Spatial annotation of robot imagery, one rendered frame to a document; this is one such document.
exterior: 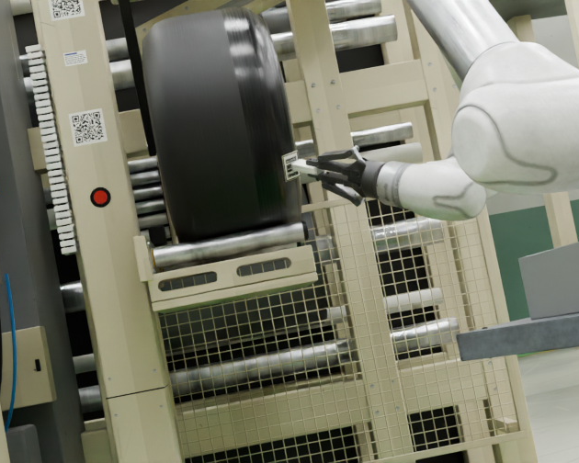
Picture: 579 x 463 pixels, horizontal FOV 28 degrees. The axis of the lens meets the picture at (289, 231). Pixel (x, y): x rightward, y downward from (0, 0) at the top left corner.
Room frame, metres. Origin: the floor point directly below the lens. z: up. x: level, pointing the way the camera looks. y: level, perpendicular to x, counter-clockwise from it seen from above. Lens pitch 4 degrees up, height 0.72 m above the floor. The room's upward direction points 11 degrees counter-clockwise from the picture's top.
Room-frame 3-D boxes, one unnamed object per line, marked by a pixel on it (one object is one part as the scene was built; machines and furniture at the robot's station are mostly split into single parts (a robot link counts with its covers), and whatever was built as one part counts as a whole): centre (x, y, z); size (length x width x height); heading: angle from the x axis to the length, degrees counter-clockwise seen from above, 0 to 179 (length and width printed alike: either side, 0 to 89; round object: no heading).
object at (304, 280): (2.65, 0.15, 0.80); 0.37 x 0.36 x 0.02; 4
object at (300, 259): (2.51, 0.14, 0.83); 0.36 x 0.09 x 0.06; 94
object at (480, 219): (2.99, -0.06, 0.65); 0.90 x 0.02 x 0.70; 94
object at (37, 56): (2.58, 0.49, 1.19); 0.05 x 0.04 x 0.48; 4
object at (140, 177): (3.01, 0.39, 1.05); 0.20 x 0.15 x 0.30; 94
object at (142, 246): (2.64, 0.33, 0.90); 0.40 x 0.03 x 0.10; 4
